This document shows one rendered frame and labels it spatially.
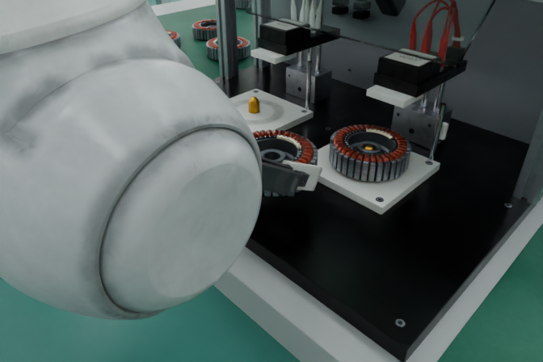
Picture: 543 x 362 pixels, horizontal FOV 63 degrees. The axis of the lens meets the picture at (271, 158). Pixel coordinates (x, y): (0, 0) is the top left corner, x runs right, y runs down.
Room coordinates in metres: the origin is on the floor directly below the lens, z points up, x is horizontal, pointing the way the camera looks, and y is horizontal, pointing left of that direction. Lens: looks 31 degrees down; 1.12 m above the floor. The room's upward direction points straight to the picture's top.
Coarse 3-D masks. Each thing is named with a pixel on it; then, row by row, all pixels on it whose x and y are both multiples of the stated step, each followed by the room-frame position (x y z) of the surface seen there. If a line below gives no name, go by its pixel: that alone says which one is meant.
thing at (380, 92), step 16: (384, 64) 0.59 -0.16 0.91; (400, 64) 0.58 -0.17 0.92; (416, 64) 0.57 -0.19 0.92; (432, 64) 0.58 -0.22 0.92; (464, 64) 0.65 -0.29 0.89; (384, 80) 0.59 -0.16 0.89; (400, 80) 0.57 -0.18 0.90; (416, 80) 0.56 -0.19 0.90; (432, 80) 0.58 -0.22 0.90; (384, 96) 0.56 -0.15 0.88; (400, 96) 0.56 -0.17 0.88; (416, 96) 0.55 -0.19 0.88
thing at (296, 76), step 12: (288, 72) 0.82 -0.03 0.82; (300, 72) 0.80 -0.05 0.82; (312, 72) 0.80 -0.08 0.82; (324, 72) 0.80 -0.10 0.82; (288, 84) 0.82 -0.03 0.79; (300, 84) 0.80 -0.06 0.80; (312, 84) 0.78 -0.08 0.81; (324, 84) 0.80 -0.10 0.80; (300, 96) 0.80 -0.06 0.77; (312, 96) 0.78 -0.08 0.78; (324, 96) 0.80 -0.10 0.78
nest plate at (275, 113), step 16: (240, 96) 0.78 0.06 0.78; (256, 96) 0.78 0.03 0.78; (272, 96) 0.78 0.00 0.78; (240, 112) 0.71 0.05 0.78; (272, 112) 0.71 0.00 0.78; (288, 112) 0.71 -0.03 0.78; (304, 112) 0.71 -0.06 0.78; (256, 128) 0.65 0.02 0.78; (272, 128) 0.65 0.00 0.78; (288, 128) 0.67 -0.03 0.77
